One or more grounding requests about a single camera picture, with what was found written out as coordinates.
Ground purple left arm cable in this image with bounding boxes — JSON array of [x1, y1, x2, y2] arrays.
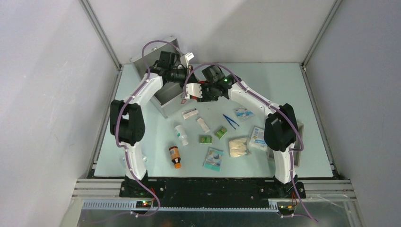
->
[[114, 40, 185, 218]]

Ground white medicine bottle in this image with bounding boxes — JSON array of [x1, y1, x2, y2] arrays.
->
[[174, 125, 189, 146]]

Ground brown syrup bottle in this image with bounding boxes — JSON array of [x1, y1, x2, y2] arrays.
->
[[169, 146, 182, 169]]

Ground clear bandage packet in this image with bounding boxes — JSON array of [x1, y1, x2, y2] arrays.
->
[[234, 107, 255, 122]]

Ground grey divided tray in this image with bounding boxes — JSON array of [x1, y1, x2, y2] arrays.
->
[[266, 121, 304, 167]]

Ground green flat sachet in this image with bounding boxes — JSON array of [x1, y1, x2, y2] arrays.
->
[[199, 135, 213, 144]]

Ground white wrapped bandage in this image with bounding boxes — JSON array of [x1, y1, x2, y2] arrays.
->
[[182, 108, 199, 120]]

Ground white blue gauze packet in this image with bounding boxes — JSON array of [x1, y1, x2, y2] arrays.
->
[[249, 127, 268, 152]]

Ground beige gloves bag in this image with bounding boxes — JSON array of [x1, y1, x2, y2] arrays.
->
[[228, 137, 249, 157]]

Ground blue plastic tweezers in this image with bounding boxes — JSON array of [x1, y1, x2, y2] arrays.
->
[[223, 114, 240, 130]]

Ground teal mask packet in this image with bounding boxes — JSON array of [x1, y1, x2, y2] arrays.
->
[[203, 148, 224, 172]]

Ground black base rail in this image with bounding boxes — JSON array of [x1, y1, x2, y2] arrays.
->
[[119, 176, 306, 209]]

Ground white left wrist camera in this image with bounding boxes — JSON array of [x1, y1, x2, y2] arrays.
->
[[180, 52, 194, 68]]

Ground silver metal case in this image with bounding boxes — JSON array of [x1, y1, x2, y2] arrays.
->
[[130, 43, 193, 118]]

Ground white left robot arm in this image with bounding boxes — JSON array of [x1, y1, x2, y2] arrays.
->
[[109, 51, 194, 197]]

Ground white bandage roll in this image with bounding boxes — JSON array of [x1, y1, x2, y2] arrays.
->
[[197, 117, 210, 133]]

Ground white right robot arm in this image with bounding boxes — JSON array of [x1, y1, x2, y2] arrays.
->
[[200, 64, 300, 198]]

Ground green small box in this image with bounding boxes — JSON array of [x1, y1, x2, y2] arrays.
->
[[214, 126, 227, 140]]

